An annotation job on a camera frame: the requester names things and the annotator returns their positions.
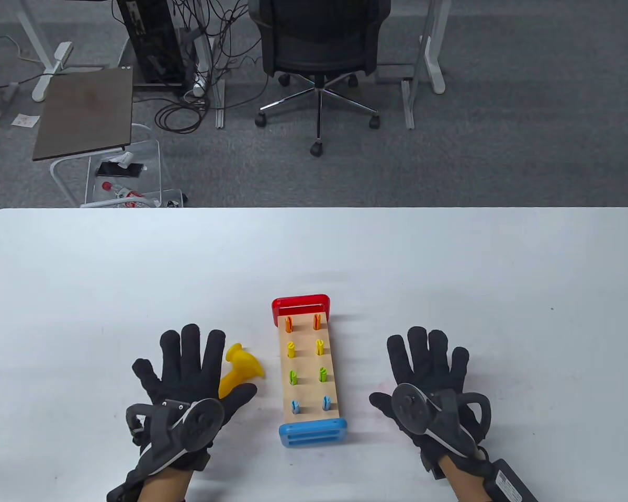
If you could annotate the person's right hand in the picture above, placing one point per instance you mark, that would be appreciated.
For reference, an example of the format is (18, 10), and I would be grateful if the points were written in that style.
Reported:
(429, 361)

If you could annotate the person's left hand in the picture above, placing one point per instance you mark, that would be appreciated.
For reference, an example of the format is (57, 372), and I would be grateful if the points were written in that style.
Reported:
(188, 361)

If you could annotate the yellow toy hammer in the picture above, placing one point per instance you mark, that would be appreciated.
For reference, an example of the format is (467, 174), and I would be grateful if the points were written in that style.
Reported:
(238, 361)

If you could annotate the rainbow wooden hammer bench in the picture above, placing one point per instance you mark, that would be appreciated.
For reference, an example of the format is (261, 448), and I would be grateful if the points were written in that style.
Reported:
(306, 366)

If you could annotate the person's left forearm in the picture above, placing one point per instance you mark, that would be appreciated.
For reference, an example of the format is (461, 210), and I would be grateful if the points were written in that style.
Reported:
(162, 489)

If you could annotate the grey round glove tracker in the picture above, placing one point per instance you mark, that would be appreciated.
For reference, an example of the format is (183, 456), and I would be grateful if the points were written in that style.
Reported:
(411, 408)
(201, 423)

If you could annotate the black wrist box with label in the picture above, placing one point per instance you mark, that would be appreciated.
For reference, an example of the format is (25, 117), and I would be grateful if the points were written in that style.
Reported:
(507, 483)

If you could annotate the red-capped bottle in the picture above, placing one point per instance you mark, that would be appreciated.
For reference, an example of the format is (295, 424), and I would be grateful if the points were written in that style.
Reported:
(123, 192)

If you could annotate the black smartphone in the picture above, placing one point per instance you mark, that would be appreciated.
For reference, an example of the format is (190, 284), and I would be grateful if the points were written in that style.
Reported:
(118, 170)

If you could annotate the clear plastic storage bin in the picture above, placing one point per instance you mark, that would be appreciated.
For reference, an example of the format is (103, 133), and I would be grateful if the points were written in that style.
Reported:
(149, 157)

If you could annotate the white crumpled paper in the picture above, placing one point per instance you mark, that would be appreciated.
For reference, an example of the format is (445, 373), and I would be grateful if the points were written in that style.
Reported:
(123, 158)

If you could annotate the grey desk leg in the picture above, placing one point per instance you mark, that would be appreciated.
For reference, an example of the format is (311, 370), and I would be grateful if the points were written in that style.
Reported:
(217, 104)
(409, 104)

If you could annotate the brown side table top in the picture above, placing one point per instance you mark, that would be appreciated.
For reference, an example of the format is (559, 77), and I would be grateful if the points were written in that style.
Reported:
(83, 110)

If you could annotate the white power strip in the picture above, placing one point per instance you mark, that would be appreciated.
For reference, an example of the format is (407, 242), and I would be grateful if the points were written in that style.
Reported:
(199, 83)

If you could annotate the paper sheet on floor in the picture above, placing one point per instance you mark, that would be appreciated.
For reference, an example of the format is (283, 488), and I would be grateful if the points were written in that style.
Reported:
(26, 120)

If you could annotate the black computer tower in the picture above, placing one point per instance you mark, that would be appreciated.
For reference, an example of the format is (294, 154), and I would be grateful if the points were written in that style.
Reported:
(152, 36)

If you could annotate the black office chair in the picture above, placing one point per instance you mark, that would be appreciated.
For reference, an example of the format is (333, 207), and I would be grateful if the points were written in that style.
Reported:
(319, 42)

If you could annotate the white metal table frame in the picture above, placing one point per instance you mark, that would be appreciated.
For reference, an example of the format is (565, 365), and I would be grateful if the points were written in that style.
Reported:
(57, 175)

